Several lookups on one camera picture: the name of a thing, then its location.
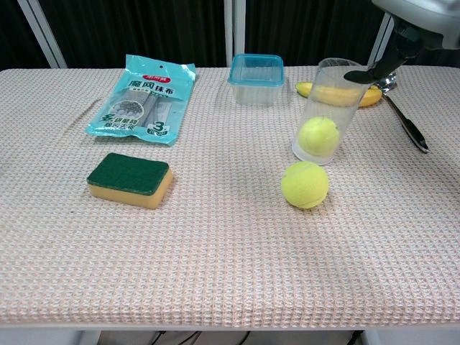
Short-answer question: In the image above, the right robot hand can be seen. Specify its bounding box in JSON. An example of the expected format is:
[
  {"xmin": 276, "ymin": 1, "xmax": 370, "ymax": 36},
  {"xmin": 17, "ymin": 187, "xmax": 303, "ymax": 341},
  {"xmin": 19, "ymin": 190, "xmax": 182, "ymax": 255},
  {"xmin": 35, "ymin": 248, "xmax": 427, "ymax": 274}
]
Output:
[{"xmin": 342, "ymin": 0, "xmax": 460, "ymax": 83}]

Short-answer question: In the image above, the yellow tennis ball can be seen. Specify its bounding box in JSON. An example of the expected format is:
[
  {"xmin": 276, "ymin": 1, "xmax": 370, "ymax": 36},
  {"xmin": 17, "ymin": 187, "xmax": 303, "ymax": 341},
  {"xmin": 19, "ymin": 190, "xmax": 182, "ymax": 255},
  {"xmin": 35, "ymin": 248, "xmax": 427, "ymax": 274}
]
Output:
[
  {"xmin": 298, "ymin": 116, "xmax": 341, "ymax": 157},
  {"xmin": 280, "ymin": 160, "xmax": 330, "ymax": 210}
]

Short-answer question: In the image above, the clear plastic cup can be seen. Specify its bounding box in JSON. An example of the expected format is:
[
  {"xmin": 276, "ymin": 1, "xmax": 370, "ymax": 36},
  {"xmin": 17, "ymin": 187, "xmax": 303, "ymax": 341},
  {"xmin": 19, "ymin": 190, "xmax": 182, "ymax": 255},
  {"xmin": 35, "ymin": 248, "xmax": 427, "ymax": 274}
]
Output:
[{"xmin": 290, "ymin": 57, "xmax": 372, "ymax": 166}]

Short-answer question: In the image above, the stainless steel ladle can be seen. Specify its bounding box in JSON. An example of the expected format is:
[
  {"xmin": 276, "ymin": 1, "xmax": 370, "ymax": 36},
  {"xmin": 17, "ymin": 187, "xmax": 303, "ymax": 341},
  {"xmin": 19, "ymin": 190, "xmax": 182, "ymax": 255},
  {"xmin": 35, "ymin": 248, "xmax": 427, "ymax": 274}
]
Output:
[{"xmin": 373, "ymin": 70, "xmax": 431, "ymax": 155}]

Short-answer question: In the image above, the yellow banana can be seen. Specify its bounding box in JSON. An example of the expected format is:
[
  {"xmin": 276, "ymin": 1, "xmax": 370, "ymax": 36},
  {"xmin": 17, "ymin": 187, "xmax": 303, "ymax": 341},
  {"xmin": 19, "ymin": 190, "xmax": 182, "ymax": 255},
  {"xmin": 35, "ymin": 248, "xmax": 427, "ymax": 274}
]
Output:
[{"xmin": 295, "ymin": 80, "xmax": 383, "ymax": 109}]

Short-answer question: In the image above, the clear box with blue lid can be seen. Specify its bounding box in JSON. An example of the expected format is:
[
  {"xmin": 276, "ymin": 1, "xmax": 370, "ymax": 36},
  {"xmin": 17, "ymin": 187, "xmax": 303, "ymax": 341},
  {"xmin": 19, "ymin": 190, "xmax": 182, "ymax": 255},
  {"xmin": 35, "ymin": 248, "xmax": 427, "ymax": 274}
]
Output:
[{"xmin": 227, "ymin": 53, "xmax": 285, "ymax": 106}]

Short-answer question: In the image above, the black backdrop curtain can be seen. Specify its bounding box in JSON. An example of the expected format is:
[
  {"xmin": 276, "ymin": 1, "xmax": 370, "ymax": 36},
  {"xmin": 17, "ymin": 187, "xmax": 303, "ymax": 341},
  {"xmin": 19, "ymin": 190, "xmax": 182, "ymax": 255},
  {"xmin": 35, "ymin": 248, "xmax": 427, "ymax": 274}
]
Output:
[{"xmin": 0, "ymin": 0, "xmax": 460, "ymax": 72}]

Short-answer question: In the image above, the teal cleaning cloth package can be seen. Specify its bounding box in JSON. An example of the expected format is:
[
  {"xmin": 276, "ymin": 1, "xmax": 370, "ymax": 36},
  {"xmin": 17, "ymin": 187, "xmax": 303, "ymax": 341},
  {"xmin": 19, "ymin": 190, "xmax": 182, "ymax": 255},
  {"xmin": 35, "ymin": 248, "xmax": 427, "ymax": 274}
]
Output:
[{"xmin": 84, "ymin": 53, "xmax": 197, "ymax": 147}]

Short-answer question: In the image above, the beige waffle-weave tablecloth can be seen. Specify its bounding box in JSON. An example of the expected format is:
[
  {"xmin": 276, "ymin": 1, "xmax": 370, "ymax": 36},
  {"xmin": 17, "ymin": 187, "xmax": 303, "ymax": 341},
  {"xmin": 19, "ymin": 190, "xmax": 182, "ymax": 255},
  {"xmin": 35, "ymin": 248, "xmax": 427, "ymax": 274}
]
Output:
[{"xmin": 0, "ymin": 65, "xmax": 460, "ymax": 328}]

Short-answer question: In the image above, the green and yellow sponge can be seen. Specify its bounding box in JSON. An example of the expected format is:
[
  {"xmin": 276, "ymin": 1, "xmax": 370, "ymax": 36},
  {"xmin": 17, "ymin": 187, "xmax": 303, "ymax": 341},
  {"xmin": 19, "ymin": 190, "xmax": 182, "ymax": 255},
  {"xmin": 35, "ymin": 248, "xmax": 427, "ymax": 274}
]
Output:
[{"xmin": 86, "ymin": 152, "xmax": 174, "ymax": 211}]

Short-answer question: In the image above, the white frame post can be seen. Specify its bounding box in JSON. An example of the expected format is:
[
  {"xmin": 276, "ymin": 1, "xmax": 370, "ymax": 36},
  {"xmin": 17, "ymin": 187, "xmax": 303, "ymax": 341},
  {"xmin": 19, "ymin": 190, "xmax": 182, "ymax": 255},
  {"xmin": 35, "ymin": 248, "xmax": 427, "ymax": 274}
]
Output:
[
  {"xmin": 366, "ymin": 12, "xmax": 396, "ymax": 68},
  {"xmin": 223, "ymin": 0, "xmax": 246, "ymax": 68},
  {"xmin": 17, "ymin": 0, "xmax": 68, "ymax": 69}
]

